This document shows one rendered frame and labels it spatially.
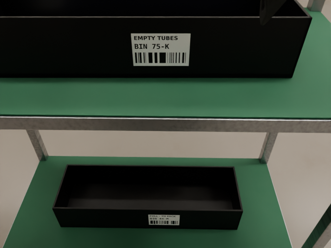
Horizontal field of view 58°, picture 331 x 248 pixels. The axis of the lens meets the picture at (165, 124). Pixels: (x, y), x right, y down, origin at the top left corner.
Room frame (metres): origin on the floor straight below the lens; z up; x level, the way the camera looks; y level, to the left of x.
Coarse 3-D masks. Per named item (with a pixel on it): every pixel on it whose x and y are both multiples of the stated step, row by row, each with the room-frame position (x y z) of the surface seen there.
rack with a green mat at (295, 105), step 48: (0, 96) 0.40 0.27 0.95; (48, 96) 0.40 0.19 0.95; (96, 96) 0.40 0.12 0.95; (144, 96) 0.40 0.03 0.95; (192, 96) 0.40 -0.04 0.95; (240, 96) 0.40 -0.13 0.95; (288, 96) 0.40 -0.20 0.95; (48, 192) 0.62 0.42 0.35; (240, 192) 0.62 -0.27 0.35; (48, 240) 0.45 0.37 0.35; (96, 240) 0.45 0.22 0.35; (144, 240) 0.45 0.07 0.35; (192, 240) 0.45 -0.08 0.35; (240, 240) 0.45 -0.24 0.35; (288, 240) 0.45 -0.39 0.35
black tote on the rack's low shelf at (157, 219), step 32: (64, 192) 0.57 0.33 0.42; (96, 192) 0.61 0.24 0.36; (128, 192) 0.61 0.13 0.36; (160, 192) 0.61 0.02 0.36; (192, 192) 0.62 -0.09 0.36; (224, 192) 0.62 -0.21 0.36; (64, 224) 0.49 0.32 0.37; (96, 224) 0.49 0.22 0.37; (128, 224) 0.49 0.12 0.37; (160, 224) 0.48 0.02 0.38; (192, 224) 0.48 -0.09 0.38; (224, 224) 0.48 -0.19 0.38
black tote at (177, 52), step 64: (0, 0) 0.62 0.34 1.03; (64, 0) 0.62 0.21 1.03; (128, 0) 0.62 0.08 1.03; (192, 0) 0.62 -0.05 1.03; (256, 0) 0.62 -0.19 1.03; (0, 64) 0.45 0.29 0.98; (64, 64) 0.45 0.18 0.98; (128, 64) 0.45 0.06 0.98; (192, 64) 0.45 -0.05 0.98; (256, 64) 0.45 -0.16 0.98
